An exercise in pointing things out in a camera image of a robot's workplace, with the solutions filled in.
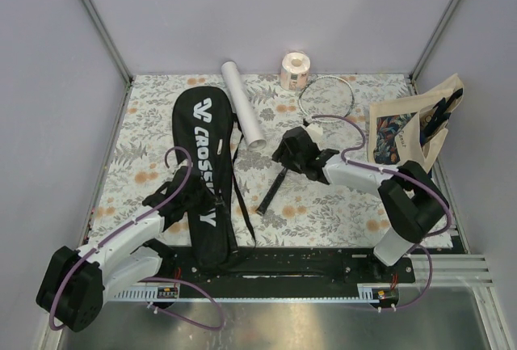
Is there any white shuttlecock tube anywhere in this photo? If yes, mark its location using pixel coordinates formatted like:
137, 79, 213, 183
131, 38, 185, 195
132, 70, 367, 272
221, 61, 267, 151

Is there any badminton racket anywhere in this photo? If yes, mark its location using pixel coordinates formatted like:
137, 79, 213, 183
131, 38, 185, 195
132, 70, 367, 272
256, 74, 355, 216

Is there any black racket bag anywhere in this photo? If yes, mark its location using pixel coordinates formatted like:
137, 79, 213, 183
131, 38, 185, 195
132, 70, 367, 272
171, 86, 256, 272

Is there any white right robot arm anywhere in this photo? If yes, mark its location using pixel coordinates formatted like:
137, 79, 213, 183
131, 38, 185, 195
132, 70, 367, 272
272, 127, 452, 282

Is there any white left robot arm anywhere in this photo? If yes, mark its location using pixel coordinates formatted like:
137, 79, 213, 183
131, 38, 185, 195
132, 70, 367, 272
36, 167, 216, 332

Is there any floral table mat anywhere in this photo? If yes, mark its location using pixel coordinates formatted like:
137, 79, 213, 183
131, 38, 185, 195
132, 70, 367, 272
88, 74, 409, 247

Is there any pink toilet paper roll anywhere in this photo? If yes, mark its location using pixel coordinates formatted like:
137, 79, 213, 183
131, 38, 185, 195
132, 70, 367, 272
280, 51, 311, 91

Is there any beige tote bag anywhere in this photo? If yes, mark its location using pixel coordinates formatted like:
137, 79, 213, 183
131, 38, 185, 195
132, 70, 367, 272
368, 74, 464, 172

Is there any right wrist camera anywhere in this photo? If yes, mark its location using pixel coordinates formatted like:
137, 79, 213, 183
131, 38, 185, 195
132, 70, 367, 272
304, 122, 323, 144

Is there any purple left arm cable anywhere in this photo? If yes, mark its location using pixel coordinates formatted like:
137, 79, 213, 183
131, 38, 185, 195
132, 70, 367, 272
48, 146, 195, 331

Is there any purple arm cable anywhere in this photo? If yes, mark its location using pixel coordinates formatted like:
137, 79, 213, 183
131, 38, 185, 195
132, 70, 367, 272
310, 114, 452, 310
48, 146, 195, 331

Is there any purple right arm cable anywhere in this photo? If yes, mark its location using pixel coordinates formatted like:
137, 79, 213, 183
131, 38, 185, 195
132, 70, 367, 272
310, 114, 452, 310

